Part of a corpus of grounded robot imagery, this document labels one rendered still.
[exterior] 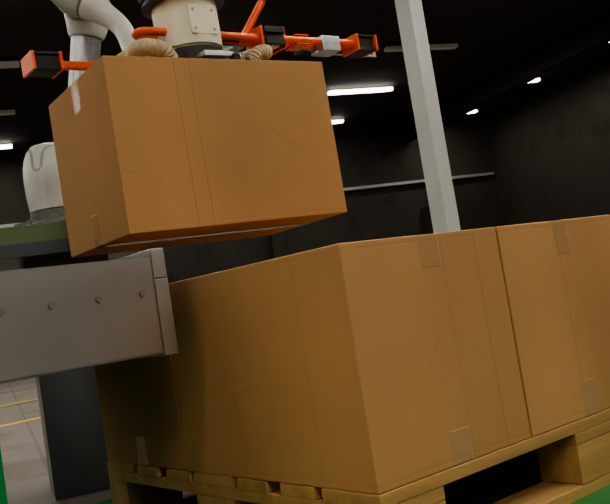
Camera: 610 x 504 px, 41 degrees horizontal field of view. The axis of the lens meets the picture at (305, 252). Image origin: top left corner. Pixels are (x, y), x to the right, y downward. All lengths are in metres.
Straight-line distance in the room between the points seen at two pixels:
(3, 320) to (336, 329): 0.57
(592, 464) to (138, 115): 1.20
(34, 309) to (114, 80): 0.61
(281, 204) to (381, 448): 0.85
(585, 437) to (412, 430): 0.48
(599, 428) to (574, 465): 0.10
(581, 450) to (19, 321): 1.09
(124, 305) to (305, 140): 0.73
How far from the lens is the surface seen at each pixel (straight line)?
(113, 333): 1.58
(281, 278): 1.44
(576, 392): 1.75
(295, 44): 2.43
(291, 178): 2.05
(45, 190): 2.67
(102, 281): 1.58
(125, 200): 1.84
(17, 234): 2.55
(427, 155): 5.20
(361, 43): 2.58
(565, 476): 1.77
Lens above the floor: 0.46
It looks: 3 degrees up
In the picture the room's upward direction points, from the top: 9 degrees counter-clockwise
